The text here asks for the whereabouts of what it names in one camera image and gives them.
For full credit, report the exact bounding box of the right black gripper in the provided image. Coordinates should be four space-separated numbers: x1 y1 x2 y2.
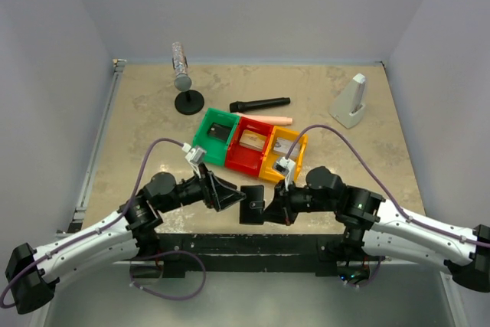
260 177 337 226

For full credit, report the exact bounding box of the black card stack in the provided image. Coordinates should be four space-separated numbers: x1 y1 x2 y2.
207 123 231 142

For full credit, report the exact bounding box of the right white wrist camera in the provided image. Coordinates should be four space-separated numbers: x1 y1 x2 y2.
273 157 296 188

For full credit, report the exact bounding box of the white wedge charging dock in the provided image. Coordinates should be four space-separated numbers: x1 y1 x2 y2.
329 74 367 129

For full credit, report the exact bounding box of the red plastic bin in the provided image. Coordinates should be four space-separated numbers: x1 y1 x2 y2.
224 117 273 177

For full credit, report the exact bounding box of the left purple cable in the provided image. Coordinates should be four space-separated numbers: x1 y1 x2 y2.
0 138 188 309

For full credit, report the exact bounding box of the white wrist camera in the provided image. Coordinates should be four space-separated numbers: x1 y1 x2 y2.
181 142 206 178
273 157 296 188

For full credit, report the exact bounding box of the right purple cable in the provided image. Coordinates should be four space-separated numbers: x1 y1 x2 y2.
286 124 490 248

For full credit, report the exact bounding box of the green plastic bin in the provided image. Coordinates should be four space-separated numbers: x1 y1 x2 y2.
192 108 240 166

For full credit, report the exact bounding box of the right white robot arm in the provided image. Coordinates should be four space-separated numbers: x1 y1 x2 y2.
263 166 489 293

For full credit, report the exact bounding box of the yellow plastic bin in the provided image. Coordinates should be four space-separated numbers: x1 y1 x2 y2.
259 126 308 183

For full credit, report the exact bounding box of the gold card stack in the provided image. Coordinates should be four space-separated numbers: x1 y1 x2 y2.
239 129 266 152

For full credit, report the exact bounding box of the aluminium frame rail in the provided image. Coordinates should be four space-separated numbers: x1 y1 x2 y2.
28 59 127 327

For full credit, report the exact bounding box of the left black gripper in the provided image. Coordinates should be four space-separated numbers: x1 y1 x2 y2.
159 162 246 213

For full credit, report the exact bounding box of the black round microphone stand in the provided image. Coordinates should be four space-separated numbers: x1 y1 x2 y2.
175 90 204 116

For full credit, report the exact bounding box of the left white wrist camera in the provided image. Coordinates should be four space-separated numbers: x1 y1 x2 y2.
181 142 206 178

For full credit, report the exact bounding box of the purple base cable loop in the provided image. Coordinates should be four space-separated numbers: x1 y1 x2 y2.
129 250 210 299

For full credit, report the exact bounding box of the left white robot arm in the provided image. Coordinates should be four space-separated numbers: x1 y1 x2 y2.
5 165 246 315

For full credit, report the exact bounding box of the silver VIP card stack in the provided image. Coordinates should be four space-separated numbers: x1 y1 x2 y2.
273 137 301 159

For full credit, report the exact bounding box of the glitter microphone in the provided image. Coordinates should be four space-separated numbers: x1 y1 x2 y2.
171 42 191 92

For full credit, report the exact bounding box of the black microphone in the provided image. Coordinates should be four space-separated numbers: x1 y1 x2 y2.
229 97 291 113

